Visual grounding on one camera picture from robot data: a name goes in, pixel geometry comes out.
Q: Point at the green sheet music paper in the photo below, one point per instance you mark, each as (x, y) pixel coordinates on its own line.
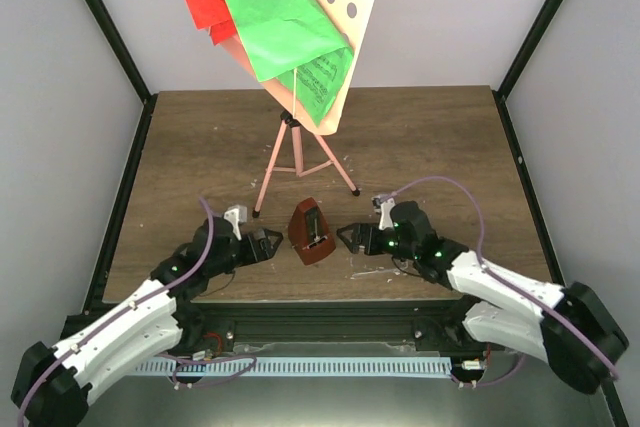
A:
(295, 43)

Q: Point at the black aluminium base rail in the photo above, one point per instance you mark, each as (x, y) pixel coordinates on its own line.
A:
(426, 325)

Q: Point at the reddish-brown wooden metronome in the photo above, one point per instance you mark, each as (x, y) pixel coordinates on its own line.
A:
(309, 233)

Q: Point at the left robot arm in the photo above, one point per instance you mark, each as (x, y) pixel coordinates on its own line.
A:
(56, 386)

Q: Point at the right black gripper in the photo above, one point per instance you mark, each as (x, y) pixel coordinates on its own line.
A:
(367, 230)

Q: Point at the pink music stand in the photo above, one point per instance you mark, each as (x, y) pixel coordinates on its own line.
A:
(351, 18)

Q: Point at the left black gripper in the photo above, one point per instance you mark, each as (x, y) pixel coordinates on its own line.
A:
(252, 243)

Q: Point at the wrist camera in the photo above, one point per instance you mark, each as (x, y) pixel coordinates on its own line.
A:
(236, 216)
(383, 205)

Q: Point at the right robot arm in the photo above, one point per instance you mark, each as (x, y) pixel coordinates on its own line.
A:
(567, 327)

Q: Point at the white slotted cable duct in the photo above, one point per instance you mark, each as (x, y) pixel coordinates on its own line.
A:
(395, 367)

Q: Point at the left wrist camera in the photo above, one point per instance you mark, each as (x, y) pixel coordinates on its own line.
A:
(236, 216)

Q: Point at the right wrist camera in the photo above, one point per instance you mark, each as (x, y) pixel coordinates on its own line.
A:
(383, 205)

